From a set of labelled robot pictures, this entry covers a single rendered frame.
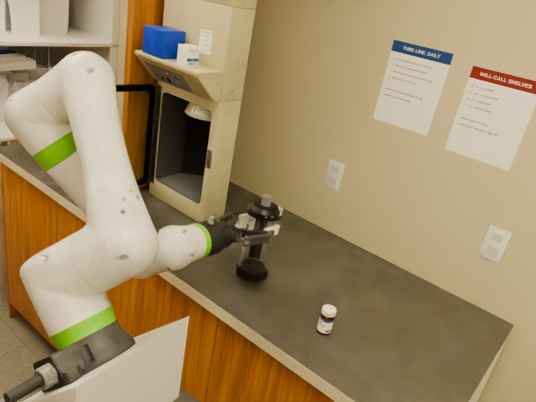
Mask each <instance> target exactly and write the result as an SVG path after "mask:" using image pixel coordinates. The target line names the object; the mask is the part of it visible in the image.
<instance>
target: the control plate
mask: <svg viewBox="0 0 536 402"><path fill-rule="evenodd" d="M145 64H146V65H147V66H148V68H149V69H150V70H151V71H152V73H153V74H154V75H155V77H156V78H157V79H159V80H161V81H164V82H167V83H168V84H171V85H174V86H177V87H179V88H181V89H185V90H187V91H189V92H191V93H193V92H192V91H191V89H190V87H189V86H188V84H187V82H186V81H185V80H184V79H183V77H182V76H181V75H179V74H177V73H173V72H171V71H168V70H166V69H162V68H160V67H158V66H155V65H152V64H149V63H147V62H145ZM166 73H168V75H167V74H166ZM156 74H157V75H158V76H156ZM174 76H176V78H175V77H174ZM161 77H163V78H164V80H163V79H162V78H161ZM166 77H167V78H169V79H170V81H171V82H169V81H168V79H167V78H166ZM173 81H174V82H175V83H173ZM178 83H179V85H177V84H178ZM182 85H184V87H183V86H182Z"/></svg>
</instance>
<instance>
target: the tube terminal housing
mask: <svg viewBox="0 0 536 402"><path fill-rule="evenodd" d="M254 16H255V10H252V9H244V8H237V7H231V6H225V5H222V4H218V3H215V2H209V1H206V0H164V19H163V26H169V27H171V28H175V29H178V30H182V31H185V32H186V36H185V40H186V41H185V44H191V45H195V46H199V32H200V28H204V29H206V30H211V31H214V33H213V39H212V46H211V56H207V55H205V54H202V53H199V63H198V64H201V65H205V66H206V67H209V68H212V69H216V70H218V71H221V72H223V81H222V88H221V93H220V99H219V102H212V101H210V100H207V99H204V98H202V97H199V96H196V95H195V94H192V93H189V92H187V91H184V90H182V89H179V88H176V87H175V86H172V85H169V84H167V83H164V82H162V81H159V80H158V85H161V86H162V92H161V102H160V114H161V105H162V96H163V93H170V94H171V95H174V96H176V97H179V98H182V99H184V100H186V101H189V102H191V103H193V104H197V105H198V106H201V107H203V108H206V109H208V110H210V111H211V127H210V134H209V140H208V146H207V149H210V150H212V156H211V167H210V169H208V168H206V164H205V171H204V177H203V188H202V194H201V201H200V203H195V202H194V201H192V200H190V199H188V198H187V197H185V196H183V195H181V194H180V193H178V192H176V191H174V190H172V189H171V188H169V187H167V186H165V185H163V184H162V183H160V182H158V181H157V180H156V166H155V175H154V183H152V182H151V181H150V184H149V193H150V194H152V195H154V196H155V197H156V198H158V199H160V200H162V201H164V202H165V203H167V204H169V205H170V206H172V207H174V208H175V209H177V210H178V211H181V212H182V213H184V214H185V215H187V216H189V217H191V218H192V219H194V220H195V221H197V222H199V223H200V222H203V221H205V220H209V219H210V217H211V216H213V217H214V219H216V218H218V217H220V216H222V215H224V211H225V206H226V201H227V191H228V185H229V180H230V174H231V165H232V160H233V154H234V149H235V139H236V134H237V128H238V119H239V113H240V108H241V103H242V93H243V87H244V82H245V76H246V67H247V62H248V56H249V51H250V41H251V36H252V30H253V25H254ZM159 132H160V119H159V129H158V138H157V148H156V161H157V151H158V141H159Z"/></svg>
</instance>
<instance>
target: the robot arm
mask: <svg viewBox="0 0 536 402"><path fill-rule="evenodd" d="M3 116H4V121H5V123H6V126H7V127H8V129H9V130H10V131H11V132H12V133H13V134H14V136H15V137H16V138H17V140H18V141H19V142H20V143H21V145H22V146H23V147H24V148H25V150H26V151H27V152H28V153H29V154H30V155H31V156H32V157H33V158H34V159H35V161H36V162H37V163H38V164H39V165H40V166H41V167H42V168H43V170H44V171H45V172H46V173H47V174H48V175H49V176H50V177H51V178H52V179H53V180H54V182H55V183H56V184H57V185H58V186H59V187H60V188H61V189H62V190H63V191H64V192H65V193H66V194H67V195H68V196H69V197H70V198H71V199H72V200H73V201H74V202H75V204H76V205H78V207H79V208H80V209H81V210H82V211H83V212H84V214H85V215H86V218H87V222H86V224H85V226H84V227H83V228H82V229H80V230H79V231H77V232H75V233H73V234H71V235H70V236H68V237H66V238H64V239H62V240H61V241H59V242H56V243H55V244H53V245H52V246H49V247H47V248H46V249H44V250H42V251H40V252H39V253H37V254H35V255H34V256H33V257H31V258H30V259H28V260H27V261H26V262H25V263H24V264H23V265H22V267H21V269H20V277H21V280H22V282H23V284H24V287H25V288H26V291H27V293H28V295H29V297H30V300H31V301H32V303H33V306H34V308H35V309H36V311H37V315H38V316H39V318H40V320H41V323H42V324H43V326H44V328H45V331H46V332H47V334H48V336H49V339H50V340H51V341H52V342H53V343H54V344H55V345H56V347H57V351H56V352H54V353H51V354H50V355H48V356H47V357H44V358H42V359H40V360H39V361H37V362H35V363H33V368H34V370H35V371H34V374H33V375H34V376H33V377H32V378H30V379H28V380H27V381H25V382H23V383H21V384H20V385H18V386H16V387H15V388H12V389H11V390H9V391H8V392H5V393H4V394H3V398H4V401H5V402H16V401H18V400H20V399H21V398H22V397H24V396H26V395H28V394H30V393H31V392H33V391H35V390H36V389H38V388H41V390H42V392H48V391H50V390H53V389H55V388H59V387H61V386H64V385H65V384H68V383H71V382H73V381H74V380H76V379H77V378H79V377H80V376H82V375H84V374H86V373H87V372H90V371H92V370H94V369H96V368H98V367H100V366H102V365H103V364H105V363H107V362H108V361H110V360H112V359H113V358H115V357H117V356H119V355H120V354H122V353H123V352H125V351H126V350H128V349H130V348H131V347H132V346H133V345H134V344H135V343H136V342H135V339H134V337H133V336H131V335H129V334H128V333H127V332H125V331H124V330H123V329H122V327H121V326H120V324H119V323H118V321H117V319H116V317H115V314H114V309H113V306H112V303H111V301H110V299H109V297H108V295H107V293H106V291H108V290H110V289H111V288H113V287H115V286H118V285H119V284H121V283H123V282H126V281H127V280H129V279H131V278H138V279H145V278H150V277H151V276H153V275H156V274H159V273H162V272H166V271H173V270H181V269H183V268H184V267H186V266H188V265H189V264H191V263H192V262H194V261H197V260H199V259H202V258H206V257H209V256H212V255H214V254H218V253H220V252H221V251H222V250H223V248H227V247H228V246H229V245H230V244H232V243H233V242H242V243H243V246H244V247H248V246H251V245H257V244H263V243H269V242H270V239H271V237H272V236H274V235H277V234H278V231H279V228H280V225H275V226H272V227H267V228H264V231H257V230H247V229H246V228H237V227H236V226H235V224H236V223H237V222H238V225H239V224H242V223H246V221H247V216H248V214H247V213H246V214H241V215H240V214H239V213H238V212H235V214H234V215H233V213H231V212H229V213H226V214H225V215H222V216H220V217H218V218H216V219H214V217H213V216H211V217H210V219H209V220H205V221H203V222H200V223H193V224H190V225H184V226H179V225H170V226H166V227H163V228H161V229H159V230H158V231H156V229H155V227H154V225H153V222H152V220H151V217H150V215H149V213H148V210H147V208H146V206H145V204H144V201H143V198H142V196H141V194H140V190H139V188H138V185H137V182H136V178H135V176H134V173H133V170H132V165H131V163H130V160H129V157H128V152H127V148H126V145H125V142H124V135H123V132H122V127H121V123H120V115H119V109H118V104H117V98H116V79H115V75H114V72H113V70H112V67H111V66H110V64H109V63H108V62H107V61H106V60H105V59H104V58H103V57H101V56H100V55H98V54H96V53H93V52H89V51H77V52H74V53H71V54H69V55H67V56H66V57H64V58H63V59H62V60H61V61H60V62H59V63H58V64H57V65H56V66H54V67H53V68H52V69H51V70H50V71H49V72H48V73H46V74H45V75H44V76H42V77H41V78H39V79H38V80H37V81H35V82H33V83H32V84H30V85H27V86H26V87H25V88H23V89H20V90H18V91H17V92H15V93H14V94H12V95H11V96H10V97H9V98H8V100H7V101H6V103H5V106H4V109H3ZM241 236H242V237H241Z"/></svg>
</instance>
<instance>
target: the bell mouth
mask: <svg viewBox="0 0 536 402"><path fill-rule="evenodd" d="M184 112H185V113H186V114H187V115H189V116H191V117H194V118H196V119H199V120H206V121H211V111H210V110H208V109H206V108H203V107H201V106H198V105H197V104H193V103H191V102H189V104H188V106H187V107H186V109H185V111H184Z"/></svg>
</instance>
